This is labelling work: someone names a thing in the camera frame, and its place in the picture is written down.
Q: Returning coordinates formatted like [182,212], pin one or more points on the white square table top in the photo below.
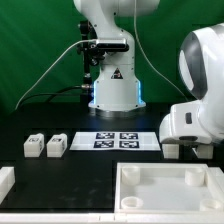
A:
[168,188]

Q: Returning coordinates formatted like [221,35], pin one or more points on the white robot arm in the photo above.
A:
[201,65]

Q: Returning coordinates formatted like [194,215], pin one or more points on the white sheet with tags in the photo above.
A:
[131,141]

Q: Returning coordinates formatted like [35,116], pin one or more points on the white obstacle bar left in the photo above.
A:
[7,180]

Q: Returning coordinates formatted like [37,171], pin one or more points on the black camera stand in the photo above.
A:
[89,56]

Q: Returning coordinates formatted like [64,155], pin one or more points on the silver camera on stand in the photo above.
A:
[112,45]

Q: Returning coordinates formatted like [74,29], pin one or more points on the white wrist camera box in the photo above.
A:
[182,126]

